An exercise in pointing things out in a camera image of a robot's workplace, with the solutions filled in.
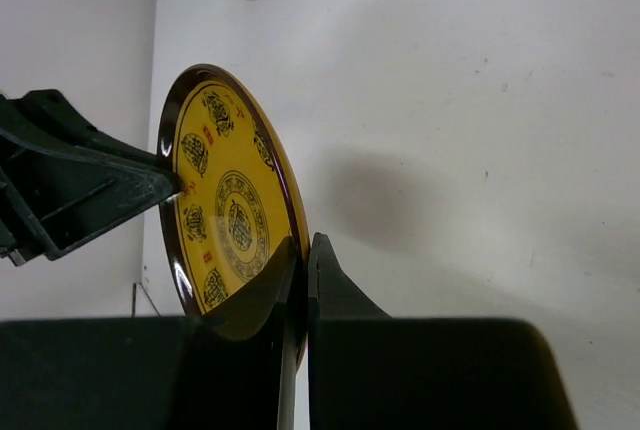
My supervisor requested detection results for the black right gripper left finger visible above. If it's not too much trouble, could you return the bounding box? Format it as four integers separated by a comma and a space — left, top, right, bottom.
1, 238, 299, 429

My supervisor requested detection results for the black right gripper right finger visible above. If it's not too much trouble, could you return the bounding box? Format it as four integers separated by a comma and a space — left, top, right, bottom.
308, 233, 577, 429

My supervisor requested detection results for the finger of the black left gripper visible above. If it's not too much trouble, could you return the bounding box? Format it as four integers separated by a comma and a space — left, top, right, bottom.
1, 89, 181, 265

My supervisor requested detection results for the yellow patterned plate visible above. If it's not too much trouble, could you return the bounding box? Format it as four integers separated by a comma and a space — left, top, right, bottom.
157, 63, 312, 371

